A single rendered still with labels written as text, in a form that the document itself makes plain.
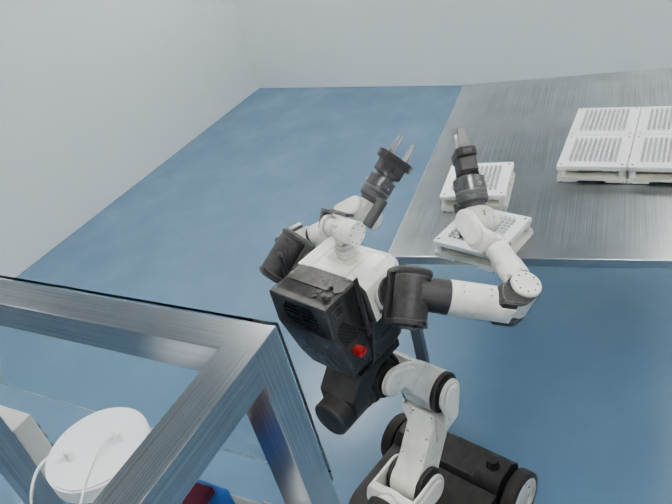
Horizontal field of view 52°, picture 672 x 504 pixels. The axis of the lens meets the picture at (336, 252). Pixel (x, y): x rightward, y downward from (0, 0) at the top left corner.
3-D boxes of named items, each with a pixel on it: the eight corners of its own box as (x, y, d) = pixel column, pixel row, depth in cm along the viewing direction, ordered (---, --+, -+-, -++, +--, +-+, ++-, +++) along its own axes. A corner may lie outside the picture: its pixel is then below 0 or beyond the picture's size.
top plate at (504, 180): (452, 168, 280) (451, 163, 278) (514, 165, 270) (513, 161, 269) (439, 200, 261) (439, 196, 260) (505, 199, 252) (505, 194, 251)
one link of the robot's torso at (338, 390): (350, 443, 195) (336, 400, 185) (317, 425, 203) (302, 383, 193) (407, 379, 210) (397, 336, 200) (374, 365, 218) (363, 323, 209)
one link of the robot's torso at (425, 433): (422, 518, 231) (444, 385, 221) (376, 491, 244) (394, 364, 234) (447, 502, 243) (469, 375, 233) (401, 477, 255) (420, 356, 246)
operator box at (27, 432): (34, 462, 199) (-11, 400, 184) (74, 477, 190) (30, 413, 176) (18, 480, 194) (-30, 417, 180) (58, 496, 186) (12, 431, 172)
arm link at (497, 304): (546, 310, 166) (455, 297, 165) (527, 338, 176) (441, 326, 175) (540, 272, 173) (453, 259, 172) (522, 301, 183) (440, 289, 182)
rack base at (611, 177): (568, 150, 280) (568, 145, 279) (634, 151, 269) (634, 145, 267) (556, 182, 263) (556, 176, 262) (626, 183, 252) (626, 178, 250)
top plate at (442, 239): (470, 208, 252) (469, 203, 251) (532, 222, 237) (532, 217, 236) (433, 244, 239) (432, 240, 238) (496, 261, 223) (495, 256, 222)
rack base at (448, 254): (472, 220, 255) (471, 214, 254) (533, 234, 239) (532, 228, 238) (435, 256, 242) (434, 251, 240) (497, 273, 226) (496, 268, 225)
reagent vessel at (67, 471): (136, 466, 118) (90, 389, 107) (206, 489, 110) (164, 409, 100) (73, 544, 107) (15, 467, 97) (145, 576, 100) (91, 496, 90)
